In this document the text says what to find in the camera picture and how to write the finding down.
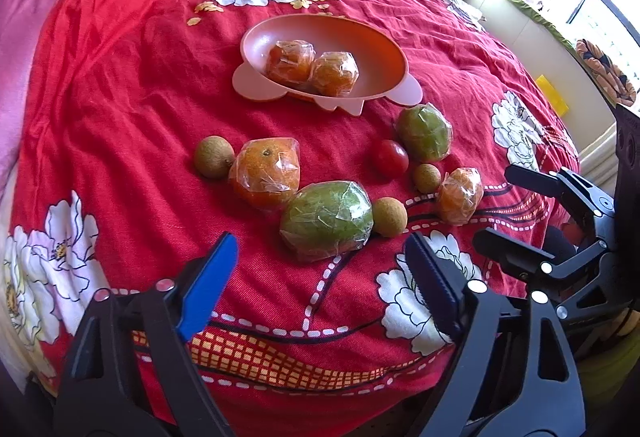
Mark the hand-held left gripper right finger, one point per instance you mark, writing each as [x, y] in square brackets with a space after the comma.
[435, 287]

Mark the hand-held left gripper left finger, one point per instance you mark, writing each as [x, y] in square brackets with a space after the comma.
[210, 287]

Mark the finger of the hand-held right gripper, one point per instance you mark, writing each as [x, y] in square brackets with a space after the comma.
[540, 179]
[505, 249]

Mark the small orange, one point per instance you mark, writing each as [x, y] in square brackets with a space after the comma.
[460, 194]

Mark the brown longan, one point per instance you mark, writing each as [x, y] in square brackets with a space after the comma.
[214, 157]
[389, 216]
[426, 178]

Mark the round green fruit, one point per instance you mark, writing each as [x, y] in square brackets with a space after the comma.
[425, 132]

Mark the green mango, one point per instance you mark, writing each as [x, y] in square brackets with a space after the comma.
[327, 219]

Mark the large orange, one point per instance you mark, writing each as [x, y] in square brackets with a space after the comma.
[265, 172]

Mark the pink plastic bowl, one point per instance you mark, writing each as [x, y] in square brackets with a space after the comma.
[360, 62]

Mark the yellow paper pad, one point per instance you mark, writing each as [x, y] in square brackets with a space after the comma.
[552, 93]

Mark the orange patterned cushion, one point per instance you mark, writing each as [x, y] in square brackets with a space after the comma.
[607, 72]

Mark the red cherry tomato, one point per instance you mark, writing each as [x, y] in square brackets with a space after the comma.
[389, 158]

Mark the white cabinet with green trim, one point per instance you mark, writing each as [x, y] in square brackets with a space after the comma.
[520, 32]

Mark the red floral blanket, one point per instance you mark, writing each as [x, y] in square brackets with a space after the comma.
[150, 92]

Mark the pink blanket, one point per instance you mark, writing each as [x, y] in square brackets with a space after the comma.
[20, 42]

